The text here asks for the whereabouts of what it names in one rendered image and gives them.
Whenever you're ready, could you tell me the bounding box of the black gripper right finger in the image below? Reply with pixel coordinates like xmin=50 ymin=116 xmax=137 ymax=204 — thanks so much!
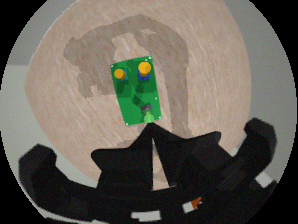
xmin=150 ymin=121 xmax=222 ymax=186

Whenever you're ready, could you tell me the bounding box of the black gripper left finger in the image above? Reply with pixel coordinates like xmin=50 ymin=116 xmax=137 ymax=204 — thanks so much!
xmin=90 ymin=121 xmax=154 ymax=190

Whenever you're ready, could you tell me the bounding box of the green circuit board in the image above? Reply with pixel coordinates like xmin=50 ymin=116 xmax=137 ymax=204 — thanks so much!
xmin=109 ymin=56 xmax=161 ymax=125

